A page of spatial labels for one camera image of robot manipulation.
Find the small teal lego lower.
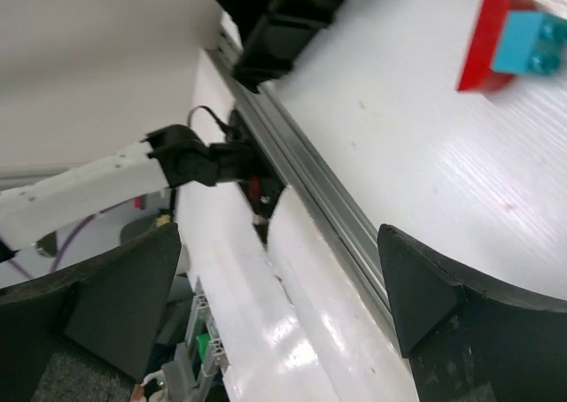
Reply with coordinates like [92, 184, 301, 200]
[491, 11, 566, 76]

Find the black four-compartment tray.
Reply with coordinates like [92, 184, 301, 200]
[216, 0, 345, 93]

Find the aluminium rail frame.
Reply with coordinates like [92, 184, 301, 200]
[208, 27, 394, 329]

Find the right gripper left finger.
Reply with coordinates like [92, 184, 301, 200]
[1, 223, 181, 401]

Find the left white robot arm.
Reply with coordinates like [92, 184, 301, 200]
[1, 124, 260, 261]

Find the red curved lego lower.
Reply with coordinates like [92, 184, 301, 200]
[455, 0, 536, 94]

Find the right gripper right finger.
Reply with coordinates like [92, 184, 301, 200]
[377, 224, 566, 401]

